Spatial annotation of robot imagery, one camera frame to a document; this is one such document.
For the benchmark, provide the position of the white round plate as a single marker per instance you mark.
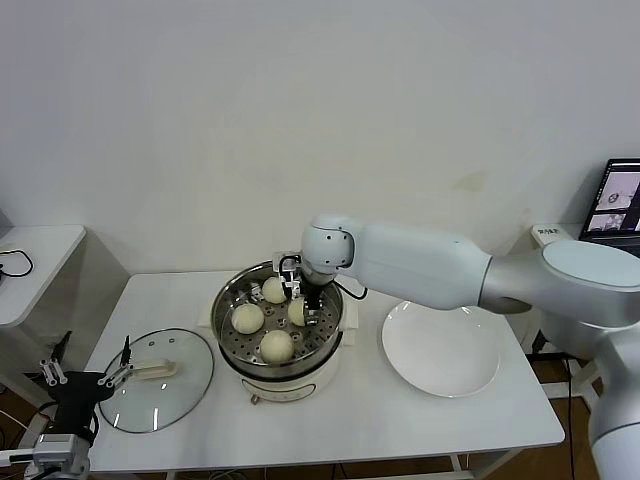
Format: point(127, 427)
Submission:
point(440, 350)

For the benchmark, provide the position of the white side table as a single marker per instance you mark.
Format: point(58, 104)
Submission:
point(570, 232)
point(45, 260)

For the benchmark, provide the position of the cream electric cooker pot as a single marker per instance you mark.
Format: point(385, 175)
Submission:
point(285, 387)

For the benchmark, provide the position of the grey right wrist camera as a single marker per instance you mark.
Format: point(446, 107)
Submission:
point(277, 257)

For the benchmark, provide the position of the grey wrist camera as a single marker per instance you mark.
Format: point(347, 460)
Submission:
point(57, 450)
point(277, 257)

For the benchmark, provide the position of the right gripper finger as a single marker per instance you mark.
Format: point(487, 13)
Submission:
point(291, 290)
point(312, 314)

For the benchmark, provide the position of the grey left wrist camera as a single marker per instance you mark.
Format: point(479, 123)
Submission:
point(57, 450)

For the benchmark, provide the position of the white steamed baozi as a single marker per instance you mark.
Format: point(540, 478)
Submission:
point(272, 291)
point(297, 312)
point(248, 319)
point(277, 347)

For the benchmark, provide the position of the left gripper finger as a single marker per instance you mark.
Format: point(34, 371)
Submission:
point(117, 375)
point(51, 372)

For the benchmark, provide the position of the printed table label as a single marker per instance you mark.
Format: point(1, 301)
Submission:
point(547, 231)

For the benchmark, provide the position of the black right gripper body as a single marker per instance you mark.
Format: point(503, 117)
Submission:
point(314, 290)

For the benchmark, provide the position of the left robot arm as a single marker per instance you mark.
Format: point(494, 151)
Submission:
point(17, 457)

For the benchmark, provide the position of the stainless steel steamer basket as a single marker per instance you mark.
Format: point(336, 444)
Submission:
point(325, 330)

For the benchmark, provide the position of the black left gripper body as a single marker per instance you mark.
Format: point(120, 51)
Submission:
point(77, 392)

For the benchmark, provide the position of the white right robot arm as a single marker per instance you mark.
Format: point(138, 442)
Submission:
point(425, 265)

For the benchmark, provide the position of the open grey laptop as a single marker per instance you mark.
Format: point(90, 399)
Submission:
point(620, 200)

